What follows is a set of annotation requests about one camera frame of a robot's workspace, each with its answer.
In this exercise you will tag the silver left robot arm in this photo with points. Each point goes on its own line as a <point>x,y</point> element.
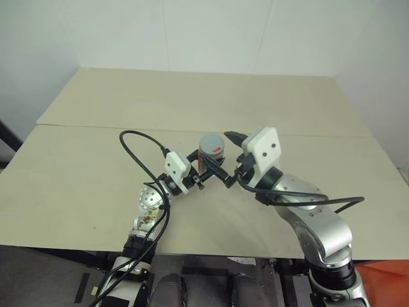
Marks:
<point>149,198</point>

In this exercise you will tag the black slanted object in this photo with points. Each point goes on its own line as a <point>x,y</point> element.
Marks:
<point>8,144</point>

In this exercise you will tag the black table frame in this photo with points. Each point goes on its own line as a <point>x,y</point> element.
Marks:
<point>80,256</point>

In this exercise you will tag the grey jar lid red mark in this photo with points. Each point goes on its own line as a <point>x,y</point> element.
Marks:
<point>211,144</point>

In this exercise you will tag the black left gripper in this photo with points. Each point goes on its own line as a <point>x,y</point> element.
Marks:
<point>195,179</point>

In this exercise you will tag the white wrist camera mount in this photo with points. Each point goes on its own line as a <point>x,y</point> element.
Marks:
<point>175,165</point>
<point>263,147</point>

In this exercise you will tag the white paper scrap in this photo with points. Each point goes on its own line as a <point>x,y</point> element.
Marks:
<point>243,260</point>

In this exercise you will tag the grey can with red label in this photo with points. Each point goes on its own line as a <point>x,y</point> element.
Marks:
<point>214,160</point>

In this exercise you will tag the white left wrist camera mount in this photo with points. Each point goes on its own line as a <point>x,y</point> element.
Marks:
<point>175,165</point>

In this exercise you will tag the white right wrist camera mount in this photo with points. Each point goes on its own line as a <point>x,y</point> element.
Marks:
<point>263,147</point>

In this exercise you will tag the orange object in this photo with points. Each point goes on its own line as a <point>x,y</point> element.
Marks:
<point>383,281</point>

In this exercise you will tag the black tape strip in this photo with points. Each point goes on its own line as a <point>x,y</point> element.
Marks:
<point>82,288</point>

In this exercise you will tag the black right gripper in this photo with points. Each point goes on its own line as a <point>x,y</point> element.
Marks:
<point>245,164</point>

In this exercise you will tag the dark rounded shape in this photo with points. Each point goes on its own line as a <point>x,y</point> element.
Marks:
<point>169,291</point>

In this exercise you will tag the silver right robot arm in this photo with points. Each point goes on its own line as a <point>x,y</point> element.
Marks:
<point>319,224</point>

